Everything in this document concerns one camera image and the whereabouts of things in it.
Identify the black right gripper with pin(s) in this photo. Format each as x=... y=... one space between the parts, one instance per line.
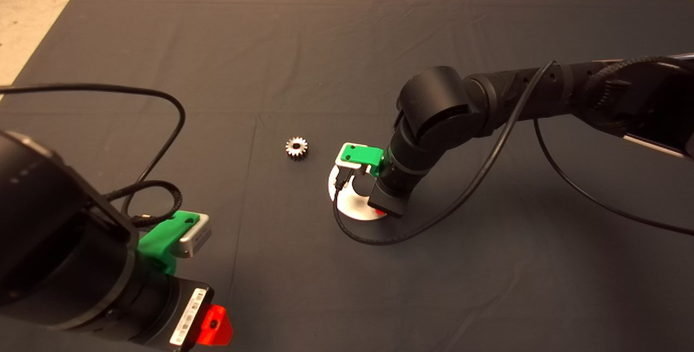
x=391 y=200

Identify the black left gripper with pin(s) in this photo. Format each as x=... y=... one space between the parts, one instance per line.
x=162 y=308

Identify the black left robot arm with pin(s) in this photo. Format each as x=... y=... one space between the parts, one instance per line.
x=54 y=232

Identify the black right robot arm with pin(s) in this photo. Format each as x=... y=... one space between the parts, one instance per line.
x=439 y=105

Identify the round metal carrier plate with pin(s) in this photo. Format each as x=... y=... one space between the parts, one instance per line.
x=352 y=208

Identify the small steel planetary gear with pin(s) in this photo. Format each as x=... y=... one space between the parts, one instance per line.
x=296 y=148

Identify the dark grey table cloth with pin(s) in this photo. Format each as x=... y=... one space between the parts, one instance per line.
x=347 y=43

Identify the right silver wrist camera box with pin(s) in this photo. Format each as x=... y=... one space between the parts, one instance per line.
x=347 y=164

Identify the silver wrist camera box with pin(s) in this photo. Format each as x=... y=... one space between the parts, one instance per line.
x=194 y=235
x=347 y=164

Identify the right green camera mount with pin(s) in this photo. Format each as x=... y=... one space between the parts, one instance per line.
x=362 y=154

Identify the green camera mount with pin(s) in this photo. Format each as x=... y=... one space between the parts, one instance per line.
x=362 y=154
x=160 y=238

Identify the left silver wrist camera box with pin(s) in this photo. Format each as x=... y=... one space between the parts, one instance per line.
x=194 y=235

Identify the left green camera mount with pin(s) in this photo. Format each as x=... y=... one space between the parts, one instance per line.
x=160 y=238

